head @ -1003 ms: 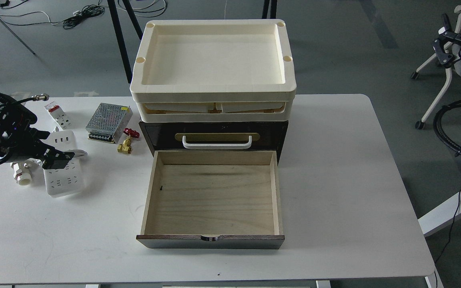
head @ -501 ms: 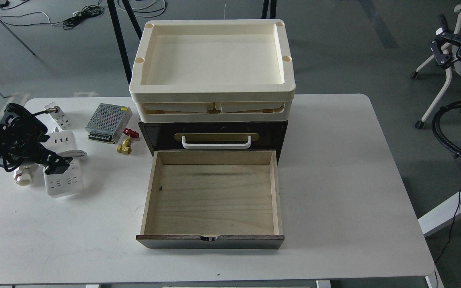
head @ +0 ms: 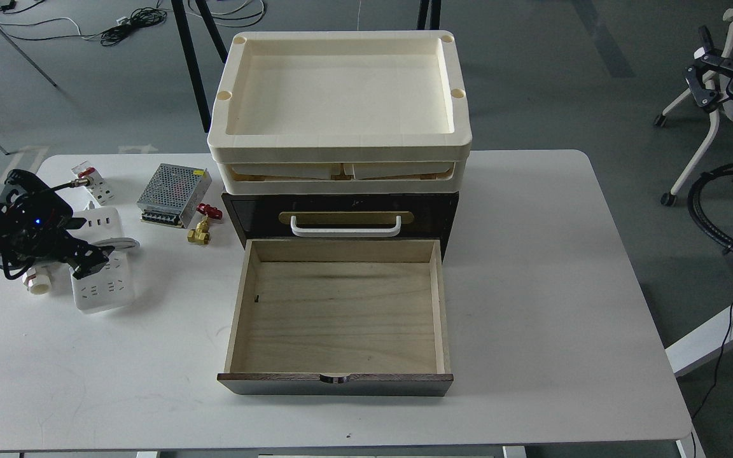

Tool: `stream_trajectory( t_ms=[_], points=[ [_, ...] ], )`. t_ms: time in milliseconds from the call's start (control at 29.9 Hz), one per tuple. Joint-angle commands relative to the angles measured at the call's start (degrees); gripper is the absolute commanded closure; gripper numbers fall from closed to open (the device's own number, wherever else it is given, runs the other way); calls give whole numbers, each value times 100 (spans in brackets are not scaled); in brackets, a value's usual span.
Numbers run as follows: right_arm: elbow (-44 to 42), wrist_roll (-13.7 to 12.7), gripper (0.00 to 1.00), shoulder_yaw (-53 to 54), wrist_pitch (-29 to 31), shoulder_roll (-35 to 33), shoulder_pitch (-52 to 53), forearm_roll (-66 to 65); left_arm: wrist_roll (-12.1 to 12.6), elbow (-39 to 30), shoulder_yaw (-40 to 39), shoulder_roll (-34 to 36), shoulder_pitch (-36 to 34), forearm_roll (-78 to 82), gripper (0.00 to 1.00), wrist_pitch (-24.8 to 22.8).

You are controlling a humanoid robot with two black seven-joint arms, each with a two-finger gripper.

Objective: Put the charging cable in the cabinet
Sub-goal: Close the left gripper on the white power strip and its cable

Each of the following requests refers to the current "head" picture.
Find white beam with cable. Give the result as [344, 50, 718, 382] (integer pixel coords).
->
[666, 296, 733, 420]

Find white power strip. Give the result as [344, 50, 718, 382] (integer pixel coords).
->
[71, 201, 139, 314]

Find brass valve red handle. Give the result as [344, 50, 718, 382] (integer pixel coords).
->
[186, 203, 223, 246]

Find black cables on floor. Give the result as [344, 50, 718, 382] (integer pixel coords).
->
[0, 0, 267, 53]

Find cream plastic tray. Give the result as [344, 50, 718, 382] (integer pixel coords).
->
[207, 30, 472, 195]

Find white circuit breaker red switch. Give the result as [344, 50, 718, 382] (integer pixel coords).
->
[71, 160, 116, 206]

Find metal mesh power supply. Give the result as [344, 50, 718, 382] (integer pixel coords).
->
[137, 164, 212, 227]

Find white power cable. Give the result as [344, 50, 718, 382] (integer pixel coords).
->
[96, 237, 141, 254]

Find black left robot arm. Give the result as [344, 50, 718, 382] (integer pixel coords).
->
[0, 169, 115, 279]

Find white drawer handle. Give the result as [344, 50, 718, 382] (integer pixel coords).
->
[290, 214, 402, 238]

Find open wooden drawer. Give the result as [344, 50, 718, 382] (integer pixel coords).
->
[216, 238, 454, 397]

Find white plastic pipe valve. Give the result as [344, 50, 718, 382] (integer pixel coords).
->
[21, 267, 52, 295]

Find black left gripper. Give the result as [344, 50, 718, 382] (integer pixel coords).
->
[0, 169, 113, 279]

